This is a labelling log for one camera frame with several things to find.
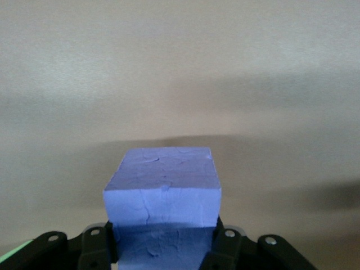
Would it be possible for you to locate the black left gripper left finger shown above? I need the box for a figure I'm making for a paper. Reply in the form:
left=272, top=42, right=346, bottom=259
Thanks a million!
left=0, top=220, right=119, bottom=270

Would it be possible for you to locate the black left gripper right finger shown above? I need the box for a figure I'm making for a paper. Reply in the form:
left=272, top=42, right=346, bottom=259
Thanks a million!
left=198, top=216, right=317, bottom=270

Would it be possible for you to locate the purple foam cube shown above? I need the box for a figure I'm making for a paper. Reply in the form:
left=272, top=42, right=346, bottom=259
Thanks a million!
left=103, top=146, right=222, bottom=270

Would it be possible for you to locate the green foam cube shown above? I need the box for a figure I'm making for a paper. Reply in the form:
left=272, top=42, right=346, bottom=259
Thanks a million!
left=0, top=240, right=34, bottom=263

